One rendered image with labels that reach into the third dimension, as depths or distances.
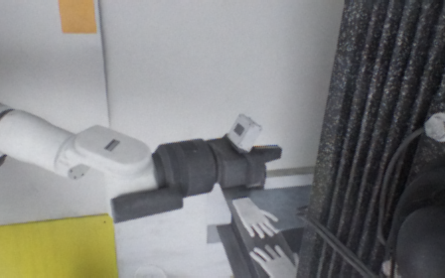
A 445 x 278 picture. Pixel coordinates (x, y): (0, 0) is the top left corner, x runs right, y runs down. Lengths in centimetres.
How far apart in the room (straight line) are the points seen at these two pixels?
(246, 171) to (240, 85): 89
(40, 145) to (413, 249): 51
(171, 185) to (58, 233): 110
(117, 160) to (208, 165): 13
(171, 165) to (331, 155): 31
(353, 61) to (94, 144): 42
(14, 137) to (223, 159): 31
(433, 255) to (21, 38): 118
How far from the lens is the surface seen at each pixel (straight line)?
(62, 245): 165
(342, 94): 68
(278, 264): 129
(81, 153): 55
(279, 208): 154
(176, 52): 138
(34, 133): 62
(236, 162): 58
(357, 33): 65
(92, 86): 134
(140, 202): 53
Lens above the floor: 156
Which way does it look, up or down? 26 degrees down
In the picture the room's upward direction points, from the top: 3 degrees clockwise
